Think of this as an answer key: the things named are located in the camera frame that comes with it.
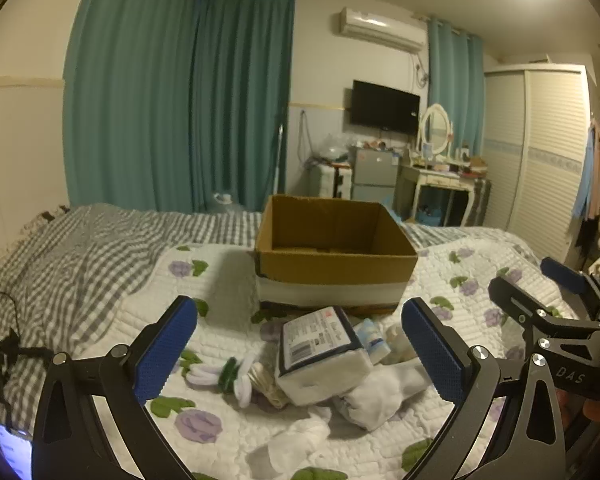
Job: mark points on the white sock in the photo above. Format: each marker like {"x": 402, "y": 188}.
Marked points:
{"x": 380, "y": 395}
{"x": 295, "y": 440}

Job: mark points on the narrow teal curtain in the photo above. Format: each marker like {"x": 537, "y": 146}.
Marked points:
{"x": 455, "y": 90}

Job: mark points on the white air conditioner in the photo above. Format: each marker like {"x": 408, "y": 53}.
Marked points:
{"x": 380, "y": 27}

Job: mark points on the white louvered wardrobe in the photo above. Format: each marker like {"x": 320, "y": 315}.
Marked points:
{"x": 540, "y": 160}

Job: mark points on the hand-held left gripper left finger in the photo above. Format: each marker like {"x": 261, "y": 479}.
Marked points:
{"x": 167, "y": 350}

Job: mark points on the white dressing table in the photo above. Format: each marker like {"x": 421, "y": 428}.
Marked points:
{"x": 430, "y": 177}

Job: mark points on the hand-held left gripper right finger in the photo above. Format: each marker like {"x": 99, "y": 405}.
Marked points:
{"x": 435, "y": 350}

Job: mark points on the clear plastic bag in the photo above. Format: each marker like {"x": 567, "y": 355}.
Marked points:
{"x": 335, "y": 147}

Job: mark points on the white green chenille flower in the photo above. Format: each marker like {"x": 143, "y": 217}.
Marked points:
{"x": 215, "y": 375}

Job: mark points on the white tissue pack dark label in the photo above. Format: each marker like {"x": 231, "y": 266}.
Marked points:
{"x": 320, "y": 360}

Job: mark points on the bed with checkered sheet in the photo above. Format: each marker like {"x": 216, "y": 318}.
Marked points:
{"x": 80, "y": 260}

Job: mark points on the large clear water bottle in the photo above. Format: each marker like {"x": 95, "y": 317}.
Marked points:
{"x": 227, "y": 202}

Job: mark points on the blue basket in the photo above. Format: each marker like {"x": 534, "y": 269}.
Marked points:
{"x": 427, "y": 216}

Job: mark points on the grey mini fridge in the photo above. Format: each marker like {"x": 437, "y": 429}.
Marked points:
{"x": 375, "y": 170}

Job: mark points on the cream sock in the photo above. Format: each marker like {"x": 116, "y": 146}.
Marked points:
{"x": 400, "y": 342}

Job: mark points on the lit smartphone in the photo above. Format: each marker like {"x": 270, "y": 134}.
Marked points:
{"x": 12, "y": 447}

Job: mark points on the white oval mirror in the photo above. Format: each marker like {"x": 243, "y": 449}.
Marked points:
{"x": 435, "y": 127}

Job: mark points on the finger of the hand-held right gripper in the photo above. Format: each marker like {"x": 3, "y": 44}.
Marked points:
{"x": 562, "y": 276}
{"x": 512, "y": 300}

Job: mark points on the white suitcase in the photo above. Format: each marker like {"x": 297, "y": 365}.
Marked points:
{"x": 330, "y": 180}

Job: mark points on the beige cloth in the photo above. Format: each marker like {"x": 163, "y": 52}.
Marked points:
{"x": 270, "y": 385}

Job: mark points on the black wall television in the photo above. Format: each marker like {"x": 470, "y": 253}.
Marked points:
{"x": 385, "y": 107}

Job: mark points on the hanging clothes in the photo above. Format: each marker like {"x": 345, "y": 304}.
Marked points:
{"x": 592, "y": 180}

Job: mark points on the brown cardboard box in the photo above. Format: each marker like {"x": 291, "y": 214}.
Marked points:
{"x": 330, "y": 275}

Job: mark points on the white floral quilt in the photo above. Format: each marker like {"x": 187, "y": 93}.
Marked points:
{"x": 220, "y": 280}

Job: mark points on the blue floral tissue pack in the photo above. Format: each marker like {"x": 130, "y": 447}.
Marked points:
{"x": 375, "y": 342}

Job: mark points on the wide teal curtain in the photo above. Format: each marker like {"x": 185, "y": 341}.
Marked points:
{"x": 125, "y": 85}

